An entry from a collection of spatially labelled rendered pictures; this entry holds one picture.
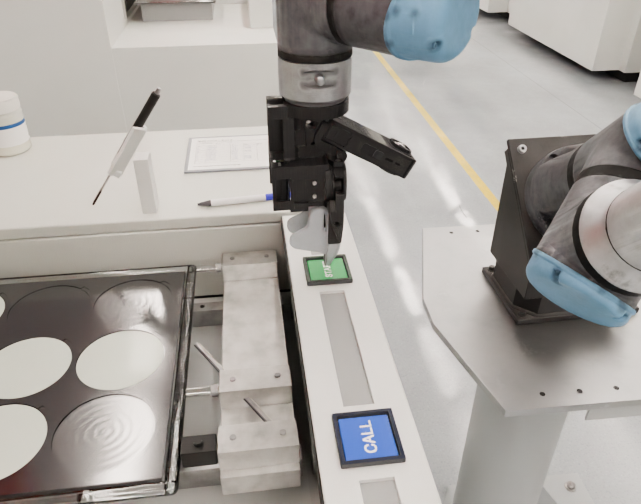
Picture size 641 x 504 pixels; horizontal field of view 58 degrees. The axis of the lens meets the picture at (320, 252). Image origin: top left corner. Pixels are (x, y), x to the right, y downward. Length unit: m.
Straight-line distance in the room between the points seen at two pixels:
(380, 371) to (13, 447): 0.38
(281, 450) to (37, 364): 0.32
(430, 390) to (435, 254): 0.95
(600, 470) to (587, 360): 1.01
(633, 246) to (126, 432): 0.52
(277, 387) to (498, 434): 0.55
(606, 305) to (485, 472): 0.62
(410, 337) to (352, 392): 1.53
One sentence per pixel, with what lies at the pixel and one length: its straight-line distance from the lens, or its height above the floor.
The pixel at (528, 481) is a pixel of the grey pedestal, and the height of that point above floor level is 0.45.
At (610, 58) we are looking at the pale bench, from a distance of 5.19.
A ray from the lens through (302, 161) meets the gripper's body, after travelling 0.63.
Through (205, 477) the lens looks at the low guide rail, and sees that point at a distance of 0.68.
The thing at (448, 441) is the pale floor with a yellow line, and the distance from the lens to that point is 1.81.
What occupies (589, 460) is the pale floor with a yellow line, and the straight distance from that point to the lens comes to 1.89.
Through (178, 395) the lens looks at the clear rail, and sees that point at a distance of 0.67.
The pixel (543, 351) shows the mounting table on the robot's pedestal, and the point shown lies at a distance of 0.88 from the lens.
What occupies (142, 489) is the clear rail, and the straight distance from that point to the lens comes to 0.61.
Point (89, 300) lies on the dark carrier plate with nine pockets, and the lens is 0.84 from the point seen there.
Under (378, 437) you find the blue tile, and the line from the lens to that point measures 0.54.
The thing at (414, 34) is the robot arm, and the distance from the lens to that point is 0.50.
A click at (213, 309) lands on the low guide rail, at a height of 0.85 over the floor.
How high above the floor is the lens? 1.38
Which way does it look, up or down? 33 degrees down
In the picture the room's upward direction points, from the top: straight up
